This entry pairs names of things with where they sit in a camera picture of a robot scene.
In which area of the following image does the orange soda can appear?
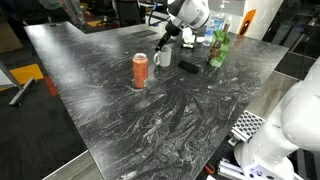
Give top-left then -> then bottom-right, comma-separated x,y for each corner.
132,53 -> 148,89

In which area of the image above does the clear water bottle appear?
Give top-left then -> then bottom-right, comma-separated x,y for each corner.
203,13 -> 225,46

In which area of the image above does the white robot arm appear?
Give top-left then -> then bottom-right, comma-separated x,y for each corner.
234,59 -> 320,180

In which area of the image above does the black eraser block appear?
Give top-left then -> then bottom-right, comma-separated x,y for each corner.
178,61 -> 199,74

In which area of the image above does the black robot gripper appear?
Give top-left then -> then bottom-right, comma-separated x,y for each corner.
155,21 -> 181,52

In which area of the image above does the orange white sign panel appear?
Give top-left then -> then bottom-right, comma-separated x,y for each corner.
238,9 -> 256,36

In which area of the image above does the white ceramic mug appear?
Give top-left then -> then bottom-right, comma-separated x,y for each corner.
153,46 -> 172,67

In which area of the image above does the green snack bag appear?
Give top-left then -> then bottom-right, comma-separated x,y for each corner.
207,30 -> 231,68

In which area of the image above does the small white black device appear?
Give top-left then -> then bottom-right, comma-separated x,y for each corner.
182,27 -> 196,49

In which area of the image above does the aluminium extrusion rail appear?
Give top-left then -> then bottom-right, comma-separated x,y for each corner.
218,161 -> 247,180

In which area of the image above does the perforated metal plate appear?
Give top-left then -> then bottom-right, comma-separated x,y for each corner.
231,111 -> 265,141

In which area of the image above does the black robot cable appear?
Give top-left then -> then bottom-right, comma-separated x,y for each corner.
148,0 -> 171,28

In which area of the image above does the black office chair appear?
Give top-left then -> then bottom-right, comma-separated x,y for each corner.
115,0 -> 142,27

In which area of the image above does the grey metal stand leg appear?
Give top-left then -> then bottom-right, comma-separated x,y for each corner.
0,61 -> 37,107

